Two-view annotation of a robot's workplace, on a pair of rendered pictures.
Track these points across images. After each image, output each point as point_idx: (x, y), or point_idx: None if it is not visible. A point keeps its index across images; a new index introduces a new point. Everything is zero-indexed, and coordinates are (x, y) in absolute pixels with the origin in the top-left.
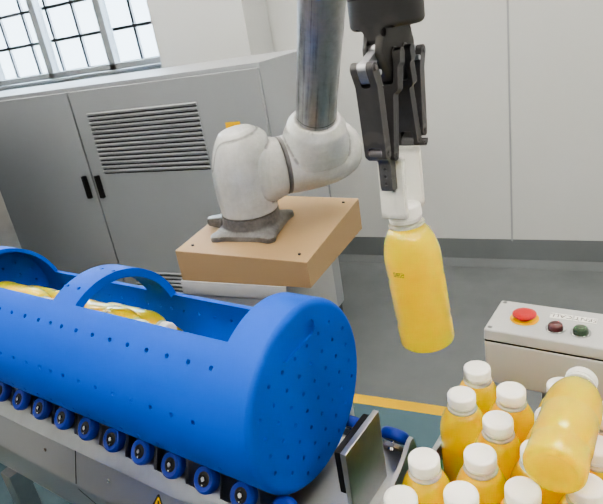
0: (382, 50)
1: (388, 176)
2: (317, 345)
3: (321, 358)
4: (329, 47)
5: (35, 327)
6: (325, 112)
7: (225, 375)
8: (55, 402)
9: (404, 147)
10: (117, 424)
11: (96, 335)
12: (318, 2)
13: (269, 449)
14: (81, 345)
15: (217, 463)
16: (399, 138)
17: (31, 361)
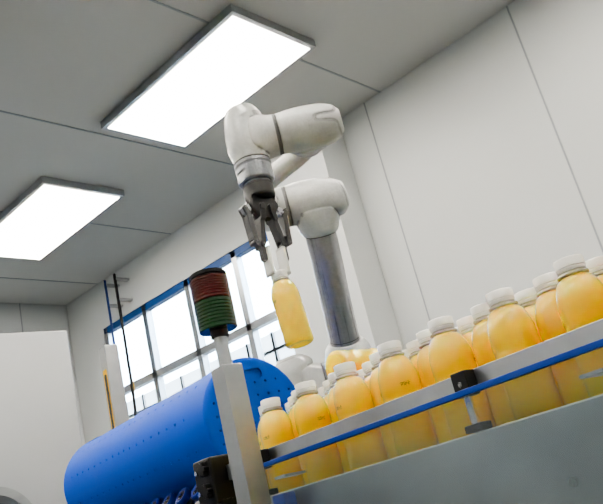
0: (251, 202)
1: (261, 253)
2: (264, 387)
3: (268, 397)
4: (333, 280)
5: (121, 431)
6: (344, 330)
7: (200, 385)
8: (124, 486)
9: (278, 248)
10: (152, 466)
11: (150, 412)
12: (317, 251)
13: (220, 425)
14: (141, 422)
15: (194, 445)
16: (277, 246)
17: (115, 453)
